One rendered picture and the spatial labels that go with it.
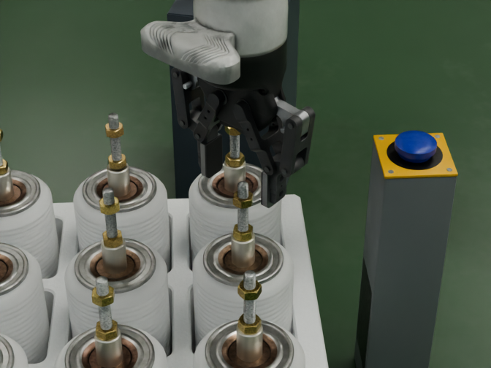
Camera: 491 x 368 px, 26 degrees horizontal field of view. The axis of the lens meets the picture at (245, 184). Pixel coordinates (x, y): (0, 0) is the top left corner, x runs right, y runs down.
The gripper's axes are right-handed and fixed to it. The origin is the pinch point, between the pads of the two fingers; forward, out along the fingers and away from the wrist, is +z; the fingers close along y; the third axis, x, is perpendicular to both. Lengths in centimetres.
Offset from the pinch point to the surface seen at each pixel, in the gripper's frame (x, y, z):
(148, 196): -1.3, 13.3, 9.6
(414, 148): -16.0, -8.0, 2.1
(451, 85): -77, 20, 35
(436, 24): -94, 33, 35
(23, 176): 4.3, 25.9, 9.7
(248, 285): 9.0, -8.2, 2.0
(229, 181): -7.6, 8.0, 8.7
